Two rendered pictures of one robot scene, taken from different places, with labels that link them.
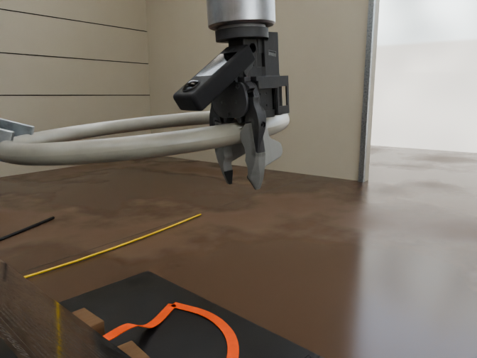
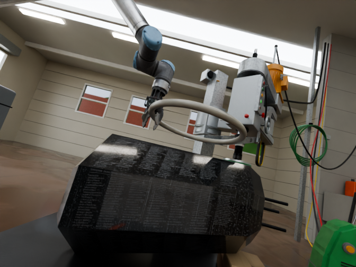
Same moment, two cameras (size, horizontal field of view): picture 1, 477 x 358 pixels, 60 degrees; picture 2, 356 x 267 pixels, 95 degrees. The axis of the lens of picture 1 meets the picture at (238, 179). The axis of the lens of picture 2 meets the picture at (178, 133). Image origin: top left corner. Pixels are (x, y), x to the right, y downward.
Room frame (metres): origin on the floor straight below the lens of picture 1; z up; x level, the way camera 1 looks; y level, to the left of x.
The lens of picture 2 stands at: (1.33, -0.40, 0.74)
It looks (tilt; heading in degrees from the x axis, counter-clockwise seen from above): 10 degrees up; 142
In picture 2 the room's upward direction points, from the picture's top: 14 degrees clockwise
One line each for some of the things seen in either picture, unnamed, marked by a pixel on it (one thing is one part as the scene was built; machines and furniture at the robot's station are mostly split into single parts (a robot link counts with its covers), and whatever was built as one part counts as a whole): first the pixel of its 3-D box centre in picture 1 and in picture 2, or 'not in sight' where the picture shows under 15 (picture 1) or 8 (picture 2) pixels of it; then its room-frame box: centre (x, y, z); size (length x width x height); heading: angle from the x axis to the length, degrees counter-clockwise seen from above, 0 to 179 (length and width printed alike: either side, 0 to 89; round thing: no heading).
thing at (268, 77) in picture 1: (248, 76); (156, 100); (0.59, -0.01, 1.02); 0.09 x 0.08 x 0.12; 131
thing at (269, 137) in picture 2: not in sight; (258, 123); (0.56, 1.18, 1.31); 0.74 x 0.23 x 0.49; 101
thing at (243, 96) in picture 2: not in sight; (248, 109); (0.61, 0.87, 1.33); 0.36 x 0.22 x 0.45; 101
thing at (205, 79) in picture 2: not in sight; (207, 76); (-0.20, 1.07, 2.00); 0.20 x 0.18 x 0.15; 137
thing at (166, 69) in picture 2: not in sight; (164, 73); (0.58, 0.00, 1.19); 0.10 x 0.09 x 0.12; 70
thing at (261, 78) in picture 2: not in sight; (259, 95); (0.75, 0.74, 1.38); 0.08 x 0.03 x 0.28; 101
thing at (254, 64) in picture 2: not in sight; (260, 93); (0.56, 1.14, 1.63); 0.96 x 0.25 x 0.17; 101
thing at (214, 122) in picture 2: not in sight; (224, 122); (0.09, 1.25, 1.37); 0.74 x 0.34 x 0.25; 24
